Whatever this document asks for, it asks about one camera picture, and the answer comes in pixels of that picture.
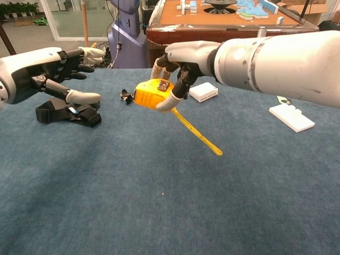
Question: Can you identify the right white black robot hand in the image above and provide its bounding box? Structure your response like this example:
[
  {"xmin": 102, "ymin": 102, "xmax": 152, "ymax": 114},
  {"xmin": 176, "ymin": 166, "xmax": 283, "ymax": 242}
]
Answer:
[{"xmin": 151, "ymin": 40, "xmax": 223, "ymax": 112}]

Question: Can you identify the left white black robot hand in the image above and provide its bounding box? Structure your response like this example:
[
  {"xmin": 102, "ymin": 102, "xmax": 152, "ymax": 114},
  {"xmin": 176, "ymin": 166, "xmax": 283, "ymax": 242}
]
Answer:
[{"xmin": 0, "ymin": 47, "xmax": 106, "ymax": 105}]

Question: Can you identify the yellow tape measure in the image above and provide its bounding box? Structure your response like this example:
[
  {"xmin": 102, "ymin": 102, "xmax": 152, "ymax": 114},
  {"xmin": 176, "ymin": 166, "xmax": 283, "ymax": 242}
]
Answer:
[{"xmin": 133, "ymin": 78, "xmax": 223, "ymax": 157}]

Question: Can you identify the brown mahjong table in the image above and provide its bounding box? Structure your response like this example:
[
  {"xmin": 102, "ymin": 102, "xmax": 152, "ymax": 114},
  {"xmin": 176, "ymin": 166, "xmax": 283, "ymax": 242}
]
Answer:
[{"xmin": 145, "ymin": 0, "xmax": 319, "ymax": 69}]

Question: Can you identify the small white box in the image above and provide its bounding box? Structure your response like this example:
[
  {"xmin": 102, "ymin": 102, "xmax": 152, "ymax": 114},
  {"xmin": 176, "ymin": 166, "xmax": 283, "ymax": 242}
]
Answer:
[{"xmin": 188, "ymin": 82, "xmax": 219, "ymax": 103}]

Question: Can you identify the row of potted plants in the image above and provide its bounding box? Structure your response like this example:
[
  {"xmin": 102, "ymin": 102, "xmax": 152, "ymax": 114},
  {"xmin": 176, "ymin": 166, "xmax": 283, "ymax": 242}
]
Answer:
[{"xmin": 0, "ymin": 2, "xmax": 40, "ymax": 19}]

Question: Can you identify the wooden pole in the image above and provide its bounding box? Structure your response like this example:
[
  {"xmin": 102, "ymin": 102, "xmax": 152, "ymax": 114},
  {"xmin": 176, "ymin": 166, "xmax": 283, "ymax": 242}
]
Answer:
[{"xmin": 81, "ymin": 0, "xmax": 90, "ymax": 47}]

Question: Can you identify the small black metal clip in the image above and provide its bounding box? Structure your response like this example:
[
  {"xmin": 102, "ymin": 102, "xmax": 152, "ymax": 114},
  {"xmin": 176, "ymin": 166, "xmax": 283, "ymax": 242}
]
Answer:
[{"xmin": 119, "ymin": 89, "xmax": 135, "ymax": 105}]

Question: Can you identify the blue carpet mat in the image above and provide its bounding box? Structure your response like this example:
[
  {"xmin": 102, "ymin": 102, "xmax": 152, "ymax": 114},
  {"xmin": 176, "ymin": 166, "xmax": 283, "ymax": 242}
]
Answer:
[{"xmin": 0, "ymin": 67, "xmax": 340, "ymax": 255}]

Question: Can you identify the black strap brace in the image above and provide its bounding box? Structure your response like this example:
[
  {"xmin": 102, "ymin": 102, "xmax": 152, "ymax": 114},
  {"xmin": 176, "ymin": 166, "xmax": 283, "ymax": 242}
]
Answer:
[{"xmin": 35, "ymin": 97, "xmax": 103, "ymax": 128}]

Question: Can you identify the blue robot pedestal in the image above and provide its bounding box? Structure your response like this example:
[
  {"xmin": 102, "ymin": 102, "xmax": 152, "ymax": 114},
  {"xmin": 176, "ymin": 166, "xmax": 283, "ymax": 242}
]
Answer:
[{"xmin": 107, "ymin": 0, "xmax": 147, "ymax": 69}]

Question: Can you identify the white wall switch plate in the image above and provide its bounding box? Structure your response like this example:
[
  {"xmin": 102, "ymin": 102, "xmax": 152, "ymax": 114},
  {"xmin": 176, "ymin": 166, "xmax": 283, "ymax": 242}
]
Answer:
[{"xmin": 268, "ymin": 104, "xmax": 316, "ymax": 133}]

